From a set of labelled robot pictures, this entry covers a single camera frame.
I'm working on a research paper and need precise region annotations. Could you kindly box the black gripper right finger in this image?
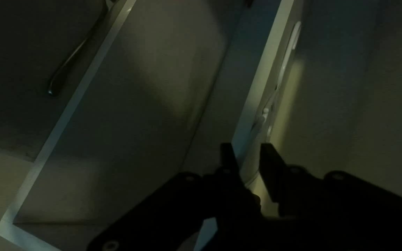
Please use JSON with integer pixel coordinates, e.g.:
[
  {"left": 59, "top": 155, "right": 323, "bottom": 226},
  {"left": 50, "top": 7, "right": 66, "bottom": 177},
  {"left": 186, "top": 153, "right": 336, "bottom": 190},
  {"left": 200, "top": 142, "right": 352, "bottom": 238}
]
[{"left": 258, "top": 144, "right": 286, "bottom": 202}]

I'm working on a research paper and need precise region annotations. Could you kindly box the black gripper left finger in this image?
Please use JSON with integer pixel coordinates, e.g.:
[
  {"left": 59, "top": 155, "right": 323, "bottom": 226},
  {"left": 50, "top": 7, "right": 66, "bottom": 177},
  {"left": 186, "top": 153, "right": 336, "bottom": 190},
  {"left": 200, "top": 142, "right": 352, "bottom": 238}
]
[{"left": 219, "top": 142, "right": 240, "bottom": 180}]

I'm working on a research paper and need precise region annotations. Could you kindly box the white wall shelf unit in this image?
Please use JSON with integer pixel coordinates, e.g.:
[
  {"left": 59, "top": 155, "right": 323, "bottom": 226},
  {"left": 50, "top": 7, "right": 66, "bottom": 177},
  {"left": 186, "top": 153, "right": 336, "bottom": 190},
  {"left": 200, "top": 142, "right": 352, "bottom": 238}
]
[{"left": 0, "top": 0, "right": 306, "bottom": 251}]

